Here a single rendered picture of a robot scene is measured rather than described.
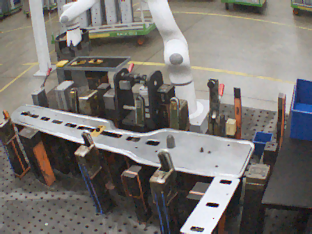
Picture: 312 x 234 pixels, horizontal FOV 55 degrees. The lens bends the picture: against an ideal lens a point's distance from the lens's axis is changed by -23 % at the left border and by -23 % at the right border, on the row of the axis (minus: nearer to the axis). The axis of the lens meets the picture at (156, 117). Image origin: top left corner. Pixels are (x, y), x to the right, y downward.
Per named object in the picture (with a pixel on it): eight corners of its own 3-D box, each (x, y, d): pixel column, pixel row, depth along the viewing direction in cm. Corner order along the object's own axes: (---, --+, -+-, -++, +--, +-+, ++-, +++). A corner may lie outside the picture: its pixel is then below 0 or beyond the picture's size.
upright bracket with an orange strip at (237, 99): (232, 185, 157) (232, 87, 132) (232, 184, 158) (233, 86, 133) (237, 186, 156) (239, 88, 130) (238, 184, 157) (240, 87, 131)
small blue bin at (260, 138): (251, 155, 174) (251, 141, 169) (255, 144, 181) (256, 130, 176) (268, 157, 169) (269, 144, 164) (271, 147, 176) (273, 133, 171)
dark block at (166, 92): (167, 170, 176) (155, 90, 154) (174, 161, 181) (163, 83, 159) (177, 172, 173) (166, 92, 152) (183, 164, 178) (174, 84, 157)
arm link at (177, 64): (192, 74, 196) (185, 35, 184) (193, 91, 181) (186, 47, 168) (170, 76, 198) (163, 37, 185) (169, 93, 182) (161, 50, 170)
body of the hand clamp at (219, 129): (208, 184, 161) (206, 119, 143) (214, 175, 166) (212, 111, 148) (220, 186, 158) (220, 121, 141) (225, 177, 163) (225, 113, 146)
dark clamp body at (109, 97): (112, 164, 185) (95, 97, 166) (125, 150, 195) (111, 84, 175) (130, 169, 180) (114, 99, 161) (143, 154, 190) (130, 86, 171)
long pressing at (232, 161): (3, 122, 181) (2, 120, 180) (24, 104, 197) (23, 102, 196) (240, 181, 118) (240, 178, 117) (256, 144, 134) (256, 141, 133)
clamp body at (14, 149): (11, 175, 182) (-9, 126, 164) (24, 163, 193) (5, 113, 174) (20, 181, 177) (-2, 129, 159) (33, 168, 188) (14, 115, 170)
